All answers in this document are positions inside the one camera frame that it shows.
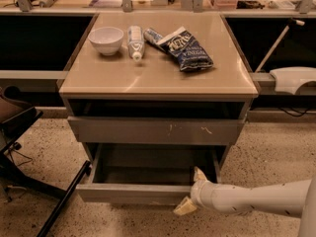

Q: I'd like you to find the black cable on floor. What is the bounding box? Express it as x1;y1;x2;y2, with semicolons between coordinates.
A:
277;106;312;118

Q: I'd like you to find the blue vinegar chip bag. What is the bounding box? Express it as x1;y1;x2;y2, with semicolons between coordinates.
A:
144;27;213;72

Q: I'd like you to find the grey drawer cabinet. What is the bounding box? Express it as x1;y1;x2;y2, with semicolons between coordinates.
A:
59;11;258;162

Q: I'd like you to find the white stick with black tip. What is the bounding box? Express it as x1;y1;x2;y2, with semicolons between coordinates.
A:
255;18;305;73

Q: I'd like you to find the clear plastic water bottle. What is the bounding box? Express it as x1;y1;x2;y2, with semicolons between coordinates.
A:
127;26;145;62

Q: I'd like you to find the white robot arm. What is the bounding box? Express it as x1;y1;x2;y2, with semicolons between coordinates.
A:
174;167;316;237

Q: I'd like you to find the white ceramic bowl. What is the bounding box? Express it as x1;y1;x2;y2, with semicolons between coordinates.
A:
88;27;123;55

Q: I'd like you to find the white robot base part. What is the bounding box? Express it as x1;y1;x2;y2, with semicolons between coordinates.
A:
270;66;316;95

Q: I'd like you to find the black office chair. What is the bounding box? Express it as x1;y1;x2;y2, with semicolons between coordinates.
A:
0;85;93;237

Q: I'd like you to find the grey top drawer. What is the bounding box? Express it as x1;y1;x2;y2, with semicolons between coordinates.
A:
68;117;244;145

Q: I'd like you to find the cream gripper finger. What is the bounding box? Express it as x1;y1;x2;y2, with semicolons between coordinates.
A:
194;167;207;183
173;197;198;216

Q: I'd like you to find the grey drawer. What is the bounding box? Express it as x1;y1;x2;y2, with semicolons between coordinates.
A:
77;144;219;205
68;117;244;145

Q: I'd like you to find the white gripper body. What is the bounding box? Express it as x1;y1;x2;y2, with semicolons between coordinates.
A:
191;180;222;210

